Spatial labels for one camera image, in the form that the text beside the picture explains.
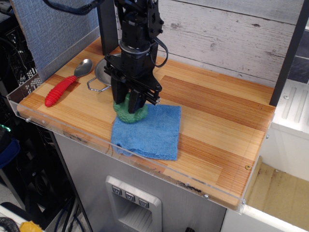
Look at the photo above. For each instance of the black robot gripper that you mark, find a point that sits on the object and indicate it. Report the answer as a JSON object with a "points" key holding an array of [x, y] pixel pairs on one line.
{"points": [[136, 78]]}

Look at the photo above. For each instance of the green toy broccoli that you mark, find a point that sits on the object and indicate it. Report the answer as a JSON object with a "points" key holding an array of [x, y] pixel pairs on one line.
{"points": [[124, 115]]}

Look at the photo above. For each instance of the stainless steel pot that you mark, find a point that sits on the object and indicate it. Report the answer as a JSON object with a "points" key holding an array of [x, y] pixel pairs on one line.
{"points": [[103, 73]]}

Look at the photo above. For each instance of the blue microfiber cloth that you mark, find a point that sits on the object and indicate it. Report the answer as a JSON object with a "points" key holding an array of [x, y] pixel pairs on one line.
{"points": [[155, 136]]}

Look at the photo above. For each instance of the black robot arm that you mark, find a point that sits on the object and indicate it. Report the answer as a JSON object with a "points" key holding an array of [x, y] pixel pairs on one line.
{"points": [[140, 23]]}

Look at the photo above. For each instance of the blue fabric panel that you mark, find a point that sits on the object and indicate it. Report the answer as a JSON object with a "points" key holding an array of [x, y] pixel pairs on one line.
{"points": [[54, 37]]}

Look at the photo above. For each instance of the black plastic crate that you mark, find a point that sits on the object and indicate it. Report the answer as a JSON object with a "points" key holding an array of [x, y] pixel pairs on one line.
{"points": [[16, 62]]}

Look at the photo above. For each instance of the toy water dispenser panel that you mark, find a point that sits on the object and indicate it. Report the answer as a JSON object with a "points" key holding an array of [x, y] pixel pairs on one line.
{"points": [[134, 209]]}

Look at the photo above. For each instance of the silver toy fridge cabinet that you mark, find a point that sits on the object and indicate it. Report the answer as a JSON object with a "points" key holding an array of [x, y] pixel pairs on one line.
{"points": [[88, 169]]}

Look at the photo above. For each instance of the white toy sink unit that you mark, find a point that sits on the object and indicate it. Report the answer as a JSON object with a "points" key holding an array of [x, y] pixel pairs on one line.
{"points": [[277, 197]]}

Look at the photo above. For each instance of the red handled metal spoon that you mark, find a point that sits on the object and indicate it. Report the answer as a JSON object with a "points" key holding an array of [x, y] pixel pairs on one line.
{"points": [[55, 94]]}

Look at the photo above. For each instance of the black vertical post left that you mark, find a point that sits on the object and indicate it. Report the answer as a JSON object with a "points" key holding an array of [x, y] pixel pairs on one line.
{"points": [[107, 26]]}

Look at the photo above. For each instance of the black vertical post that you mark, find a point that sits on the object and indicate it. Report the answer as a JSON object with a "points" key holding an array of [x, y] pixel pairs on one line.
{"points": [[107, 26], [291, 52]]}

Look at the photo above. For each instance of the clear acrylic guard rail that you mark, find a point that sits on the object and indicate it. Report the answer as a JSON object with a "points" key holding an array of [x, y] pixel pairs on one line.
{"points": [[223, 124]]}

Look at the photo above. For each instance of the black vertical post right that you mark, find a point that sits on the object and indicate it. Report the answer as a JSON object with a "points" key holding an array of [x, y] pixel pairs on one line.
{"points": [[291, 52]]}

